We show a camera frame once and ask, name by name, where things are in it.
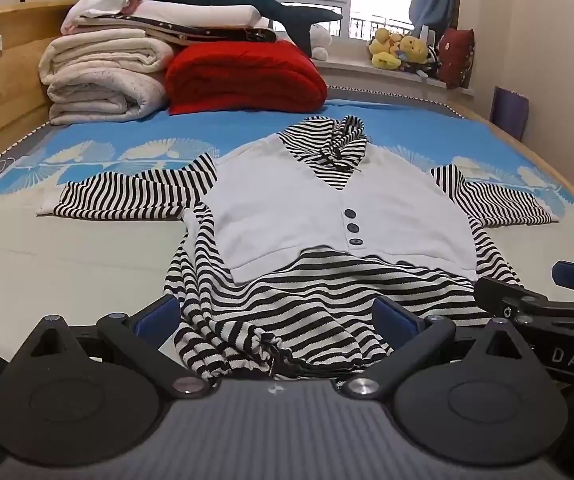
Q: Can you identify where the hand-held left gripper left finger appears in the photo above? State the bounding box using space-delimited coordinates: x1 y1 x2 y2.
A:
12 294 213 401

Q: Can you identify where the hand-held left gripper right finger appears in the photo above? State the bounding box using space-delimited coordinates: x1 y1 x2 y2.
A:
342 296 538 401

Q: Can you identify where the striped and white small garment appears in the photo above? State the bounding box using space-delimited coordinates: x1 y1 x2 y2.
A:
37 115 562 381

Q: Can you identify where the purple board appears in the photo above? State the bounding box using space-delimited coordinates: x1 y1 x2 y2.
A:
489 86 530 142

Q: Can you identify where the dark red cushion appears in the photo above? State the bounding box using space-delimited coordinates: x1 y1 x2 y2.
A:
438 27 476 91

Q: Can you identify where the white window sill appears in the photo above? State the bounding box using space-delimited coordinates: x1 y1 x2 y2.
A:
316 57 474 97

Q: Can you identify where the white folded quilt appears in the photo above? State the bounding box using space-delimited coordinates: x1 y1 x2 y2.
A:
38 29 177 127

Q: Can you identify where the red folded blanket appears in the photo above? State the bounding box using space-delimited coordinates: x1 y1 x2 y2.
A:
163 40 329 116

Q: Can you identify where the yellow plush toy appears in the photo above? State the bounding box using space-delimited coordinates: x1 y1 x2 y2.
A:
368 27 404 71
399 35 430 68

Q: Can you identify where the wooden headboard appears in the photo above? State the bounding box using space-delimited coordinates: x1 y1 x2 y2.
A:
0 0 79 167

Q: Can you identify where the white plush toy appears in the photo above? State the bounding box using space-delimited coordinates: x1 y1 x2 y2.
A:
310 24 331 61

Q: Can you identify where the white pillow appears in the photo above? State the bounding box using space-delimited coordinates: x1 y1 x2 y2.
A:
130 0 272 31

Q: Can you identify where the white folded cloth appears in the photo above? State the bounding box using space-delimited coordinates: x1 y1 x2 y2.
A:
61 0 144 35

